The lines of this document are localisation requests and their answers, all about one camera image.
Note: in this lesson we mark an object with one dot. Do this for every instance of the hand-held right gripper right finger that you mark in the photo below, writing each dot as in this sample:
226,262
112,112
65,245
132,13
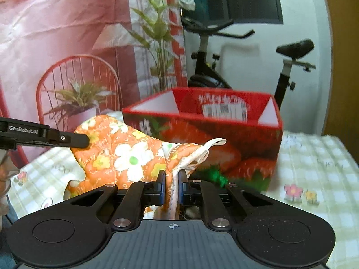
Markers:
183,187

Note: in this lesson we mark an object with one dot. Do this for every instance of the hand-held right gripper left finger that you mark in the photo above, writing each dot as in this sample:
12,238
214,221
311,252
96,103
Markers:
161,186

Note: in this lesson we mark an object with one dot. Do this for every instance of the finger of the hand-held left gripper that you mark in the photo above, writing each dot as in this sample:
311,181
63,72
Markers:
73,141

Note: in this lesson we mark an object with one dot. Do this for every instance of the orange floral oven mitt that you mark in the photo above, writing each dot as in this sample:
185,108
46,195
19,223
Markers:
126,151

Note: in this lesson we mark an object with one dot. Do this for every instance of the red strawberry print box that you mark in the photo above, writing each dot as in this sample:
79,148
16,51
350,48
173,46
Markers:
246,145

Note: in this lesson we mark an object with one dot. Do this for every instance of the pink printed backdrop cloth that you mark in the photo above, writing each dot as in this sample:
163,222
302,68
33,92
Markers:
56,19

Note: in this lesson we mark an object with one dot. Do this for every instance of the black exercise bike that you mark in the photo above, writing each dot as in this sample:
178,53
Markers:
204,70

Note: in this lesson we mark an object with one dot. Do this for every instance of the green checked printed blanket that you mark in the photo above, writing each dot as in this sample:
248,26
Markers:
308,159

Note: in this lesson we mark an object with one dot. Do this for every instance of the white crumpled cloth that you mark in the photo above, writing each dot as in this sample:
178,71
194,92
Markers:
186,1

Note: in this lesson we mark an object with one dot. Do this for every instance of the wooden door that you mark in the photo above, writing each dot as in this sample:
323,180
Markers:
342,47

